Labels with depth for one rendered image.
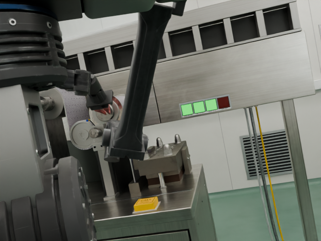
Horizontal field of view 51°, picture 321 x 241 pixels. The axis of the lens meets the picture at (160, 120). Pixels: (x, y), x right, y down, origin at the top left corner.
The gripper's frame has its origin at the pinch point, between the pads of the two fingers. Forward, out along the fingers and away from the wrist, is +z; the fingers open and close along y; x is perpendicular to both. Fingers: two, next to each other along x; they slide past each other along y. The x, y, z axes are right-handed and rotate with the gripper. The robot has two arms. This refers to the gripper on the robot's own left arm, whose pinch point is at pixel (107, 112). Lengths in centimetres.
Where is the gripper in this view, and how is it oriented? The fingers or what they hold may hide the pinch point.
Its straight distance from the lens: 136.5
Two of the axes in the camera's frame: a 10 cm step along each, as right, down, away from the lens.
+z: 2.2, 5.7, 7.9
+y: 9.8, -1.5, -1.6
